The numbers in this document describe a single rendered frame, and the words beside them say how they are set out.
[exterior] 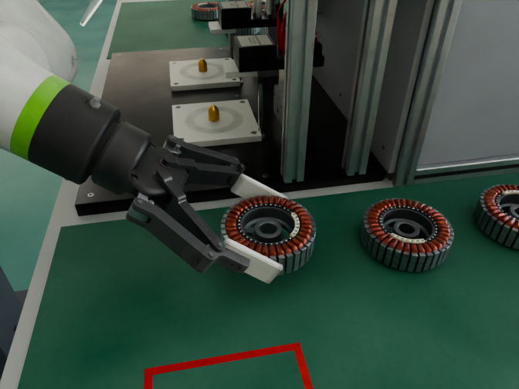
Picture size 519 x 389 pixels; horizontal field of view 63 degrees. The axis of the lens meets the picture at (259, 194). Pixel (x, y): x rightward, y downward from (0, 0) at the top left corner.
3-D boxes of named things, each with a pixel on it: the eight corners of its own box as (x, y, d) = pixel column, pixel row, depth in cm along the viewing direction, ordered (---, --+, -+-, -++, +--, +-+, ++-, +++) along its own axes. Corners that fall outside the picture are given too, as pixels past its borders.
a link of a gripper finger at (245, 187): (229, 191, 54) (230, 188, 55) (276, 214, 56) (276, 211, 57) (241, 176, 53) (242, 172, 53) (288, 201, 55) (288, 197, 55)
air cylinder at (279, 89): (281, 128, 78) (283, 100, 74) (273, 110, 83) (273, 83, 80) (308, 126, 78) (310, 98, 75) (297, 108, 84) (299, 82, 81)
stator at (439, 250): (364, 209, 62) (368, 189, 60) (445, 224, 60) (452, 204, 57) (354, 263, 54) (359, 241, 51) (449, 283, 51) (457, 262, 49)
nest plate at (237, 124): (174, 150, 72) (174, 143, 71) (172, 110, 83) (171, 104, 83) (262, 141, 74) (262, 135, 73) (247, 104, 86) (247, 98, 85)
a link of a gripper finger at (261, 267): (226, 236, 44) (225, 241, 44) (283, 265, 46) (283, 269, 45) (214, 252, 46) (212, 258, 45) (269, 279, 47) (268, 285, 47)
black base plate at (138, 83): (78, 216, 61) (73, 204, 60) (113, 61, 111) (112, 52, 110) (383, 180, 68) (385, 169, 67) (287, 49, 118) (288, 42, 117)
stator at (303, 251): (214, 275, 48) (212, 252, 46) (228, 211, 57) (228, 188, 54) (313, 283, 47) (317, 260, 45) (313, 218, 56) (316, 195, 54)
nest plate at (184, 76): (171, 91, 91) (170, 86, 90) (169, 65, 102) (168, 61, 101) (240, 86, 93) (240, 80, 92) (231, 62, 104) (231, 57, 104)
